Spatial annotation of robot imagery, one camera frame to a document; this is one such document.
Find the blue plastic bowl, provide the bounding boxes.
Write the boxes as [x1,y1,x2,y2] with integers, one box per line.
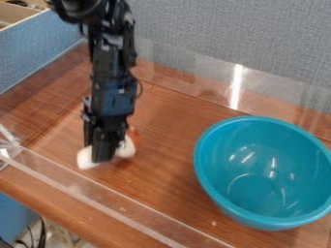
[194,116,331,231]

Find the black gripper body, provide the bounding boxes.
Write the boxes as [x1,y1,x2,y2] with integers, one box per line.
[83,78,139,130]

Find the clear acrylic barrier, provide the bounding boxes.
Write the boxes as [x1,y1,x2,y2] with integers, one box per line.
[0,36,108,137]
[0,124,232,248]
[134,38,331,141]

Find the white brown toy mushroom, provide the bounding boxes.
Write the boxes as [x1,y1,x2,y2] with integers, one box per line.
[76,126,142,171]

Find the black cables under table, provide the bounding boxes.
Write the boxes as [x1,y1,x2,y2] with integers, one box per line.
[0,216,49,248]

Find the clear acrylic back barrier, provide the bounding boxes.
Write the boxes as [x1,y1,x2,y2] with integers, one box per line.
[134,38,331,141]

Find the clear acrylic left barrier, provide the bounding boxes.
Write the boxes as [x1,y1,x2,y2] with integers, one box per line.
[0,36,108,137]

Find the wooden shelf unit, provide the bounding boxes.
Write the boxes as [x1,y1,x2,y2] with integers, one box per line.
[0,0,63,33]

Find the clear acrylic front barrier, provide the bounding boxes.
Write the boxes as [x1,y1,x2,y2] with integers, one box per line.
[0,124,232,248]

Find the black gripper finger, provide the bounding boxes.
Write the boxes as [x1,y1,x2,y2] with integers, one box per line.
[92,126,127,163]
[83,113,96,146]

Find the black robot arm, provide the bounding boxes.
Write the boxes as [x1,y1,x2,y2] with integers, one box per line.
[44,0,139,163]

